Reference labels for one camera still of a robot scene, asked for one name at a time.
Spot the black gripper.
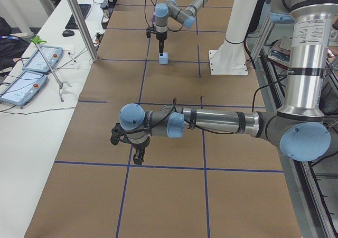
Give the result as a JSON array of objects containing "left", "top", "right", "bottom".
[
  {"left": 156, "top": 31, "right": 167, "bottom": 55},
  {"left": 125, "top": 132, "right": 151, "bottom": 165}
]

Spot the light blue foam block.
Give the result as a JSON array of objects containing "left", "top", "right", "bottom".
[{"left": 158, "top": 52, "right": 168, "bottom": 65}]

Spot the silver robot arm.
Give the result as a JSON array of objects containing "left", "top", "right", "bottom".
[
  {"left": 110, "top": 0, "right": 337, "bottom": 165},
  {"left": 147, "top": 0, "right": 208, "bottom": 57}
]

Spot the purple foam block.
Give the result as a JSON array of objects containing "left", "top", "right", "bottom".
[{"left": 152, "top": 11, "right": 156, "bottom": 25}]

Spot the black keyboard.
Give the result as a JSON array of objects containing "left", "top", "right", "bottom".
[{"left": 64, "top": 4, "right": 92, "bottom": 30}]

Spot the black computer mouse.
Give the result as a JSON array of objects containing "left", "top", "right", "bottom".
[{"left": 62, "top": 30, "right": 75, "bottom": 37}]

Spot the white side table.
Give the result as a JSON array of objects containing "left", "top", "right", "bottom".
[{"left": 1, "top": 0, "right": 92, "bottom": 237}]

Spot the stack of books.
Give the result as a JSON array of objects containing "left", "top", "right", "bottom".
[{"left": 267, "top": 36, "right": 292, "bottom": 67}]

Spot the upper teach pendant tablet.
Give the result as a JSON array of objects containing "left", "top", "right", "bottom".
[{"left": 21, "top": 45, "right": 63, "bottom": 74}]

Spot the teach pendant tablet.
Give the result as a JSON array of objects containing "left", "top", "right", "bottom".
[
  {"left": 21, "top": 45, "right": 63, "bottom": 74},
  {"left": 1, "top": 71, "right": 48, "bottom": 106}
]

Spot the lower teach pendant tablet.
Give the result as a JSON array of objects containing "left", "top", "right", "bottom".
[{"left": 1, "top": 71, "right": 48, "bottom": 106}]

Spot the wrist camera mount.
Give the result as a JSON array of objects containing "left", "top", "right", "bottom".
[
  {"left": 146, "top": 26, "right": 157, "bottom": 39},
  {"left": 110, "top": 123, "right": 129, "bottom": 145}
]

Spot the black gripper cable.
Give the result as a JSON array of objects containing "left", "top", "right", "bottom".
[{"left": 142, "top": 97, "right": 286, "bottom": 138}]

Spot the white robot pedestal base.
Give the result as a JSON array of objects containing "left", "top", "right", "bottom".
[{"left": 209, "top": 0, "right": 258, "bottom": 76}]

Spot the aluminium frame post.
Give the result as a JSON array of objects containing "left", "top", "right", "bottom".
[{"left": 67, "top": 0, "right": 98, "bottom": 62}]

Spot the green handled reacher grabber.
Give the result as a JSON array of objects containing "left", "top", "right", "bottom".
[{"left": 31, "top": 35, "right": 71, "bottom": 102}]

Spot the aluminium frame rack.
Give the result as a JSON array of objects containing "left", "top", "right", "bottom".
[{"left": 260, "top": 10, "right": 337, "bottom": 237}]

